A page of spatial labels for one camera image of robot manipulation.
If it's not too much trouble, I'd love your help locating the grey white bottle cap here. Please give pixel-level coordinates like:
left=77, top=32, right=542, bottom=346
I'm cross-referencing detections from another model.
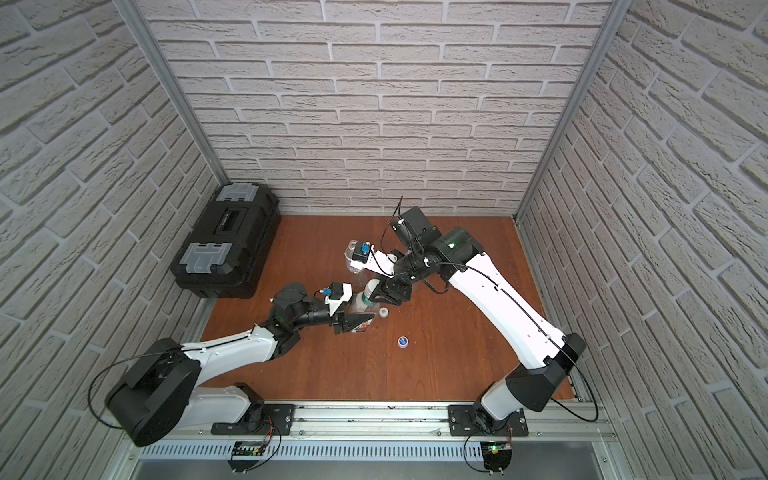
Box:
left=363, top=278, right=380, bottom=300

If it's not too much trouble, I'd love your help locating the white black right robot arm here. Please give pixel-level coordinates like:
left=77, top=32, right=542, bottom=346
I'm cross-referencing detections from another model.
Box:
left=352, top=222, right=586, bottom=433

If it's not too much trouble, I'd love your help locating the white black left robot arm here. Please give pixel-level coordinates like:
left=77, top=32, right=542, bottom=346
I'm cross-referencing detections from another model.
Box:
left=105, top=283, right=376, bottom=447

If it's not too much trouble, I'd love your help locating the clear labelled standing bottle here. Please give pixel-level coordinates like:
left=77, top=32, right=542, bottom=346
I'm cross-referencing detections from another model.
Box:
left=344, top=240, right=369, bottom=291

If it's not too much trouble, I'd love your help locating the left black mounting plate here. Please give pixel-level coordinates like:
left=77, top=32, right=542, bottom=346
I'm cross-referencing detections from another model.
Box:
left=211, top=382, right=296, bottom=436

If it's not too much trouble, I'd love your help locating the black mounting plate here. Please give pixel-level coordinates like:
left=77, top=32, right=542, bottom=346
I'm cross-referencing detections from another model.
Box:
left=447, top=404, right=529, bottom=438
left=211, top=382, right=296, bottom=436

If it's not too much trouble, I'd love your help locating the black plastic toolbox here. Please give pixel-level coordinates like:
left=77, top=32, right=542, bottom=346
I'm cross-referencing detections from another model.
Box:
left=170, top=182, right=281, bottom=299

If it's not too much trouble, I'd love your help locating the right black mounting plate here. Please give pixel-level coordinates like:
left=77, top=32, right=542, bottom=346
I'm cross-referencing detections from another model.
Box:
left=447, top=404, right=529, bottom=438

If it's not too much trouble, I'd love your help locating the left controller circuit board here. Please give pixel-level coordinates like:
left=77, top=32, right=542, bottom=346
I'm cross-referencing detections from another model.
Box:
left=228, top=441, right=268, bottom=473

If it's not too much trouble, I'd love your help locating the controller circuit board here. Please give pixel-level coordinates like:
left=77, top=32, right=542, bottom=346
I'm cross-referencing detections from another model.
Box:
left=228, top=441, right=268, bottom=473
left=480, top=442, right=513, bottom=475

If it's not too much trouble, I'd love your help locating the right controller circuit board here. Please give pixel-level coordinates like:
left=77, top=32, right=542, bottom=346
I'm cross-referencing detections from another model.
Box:
left=480, top=442, right=513, bottom=475

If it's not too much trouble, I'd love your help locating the right corner aluminium profile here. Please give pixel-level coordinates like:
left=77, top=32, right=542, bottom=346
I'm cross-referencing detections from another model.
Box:
left=513, top=0, right=632, bottom=226

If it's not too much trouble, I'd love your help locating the corner aluminium profile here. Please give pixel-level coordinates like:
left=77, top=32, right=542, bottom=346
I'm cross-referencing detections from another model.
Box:
left=114, top=0, right=230, bottom=185
left=513, top=0, right=632, bottom=226

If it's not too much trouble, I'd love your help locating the left corner aluminium profile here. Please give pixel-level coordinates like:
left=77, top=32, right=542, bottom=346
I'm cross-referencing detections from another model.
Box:
left=114, top=0, right=230, bottom=185

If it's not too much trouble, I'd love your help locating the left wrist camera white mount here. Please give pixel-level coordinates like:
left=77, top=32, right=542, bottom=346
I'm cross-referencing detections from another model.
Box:
left=321, top=282, right=353, bottom=317

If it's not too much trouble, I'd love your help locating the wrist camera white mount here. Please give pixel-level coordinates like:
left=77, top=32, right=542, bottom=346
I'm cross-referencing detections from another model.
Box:
left=358, top=242, right=396, bottom=278
left=321, top=282, right=353, bottom=317

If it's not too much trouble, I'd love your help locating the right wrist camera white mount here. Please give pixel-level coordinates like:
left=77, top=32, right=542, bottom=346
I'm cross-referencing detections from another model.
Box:
left=358, top=242, right=396, bottom=278

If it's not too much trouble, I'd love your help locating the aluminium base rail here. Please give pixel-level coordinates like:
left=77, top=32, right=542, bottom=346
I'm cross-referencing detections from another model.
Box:
left=138, top=401, right=617, bottom=462

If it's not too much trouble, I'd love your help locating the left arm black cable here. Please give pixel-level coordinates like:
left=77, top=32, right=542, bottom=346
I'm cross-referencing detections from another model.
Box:
left=87, top=335, right=253, bottom=430

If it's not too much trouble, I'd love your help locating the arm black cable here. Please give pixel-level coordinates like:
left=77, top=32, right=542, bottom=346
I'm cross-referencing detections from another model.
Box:
left=87, top=335, right=253, bottom=430
left=431, top=260, right=601, bottom=424

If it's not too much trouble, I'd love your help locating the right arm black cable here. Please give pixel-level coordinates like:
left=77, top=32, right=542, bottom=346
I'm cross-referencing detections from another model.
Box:
left=431, top=260, right=601, bottom=424

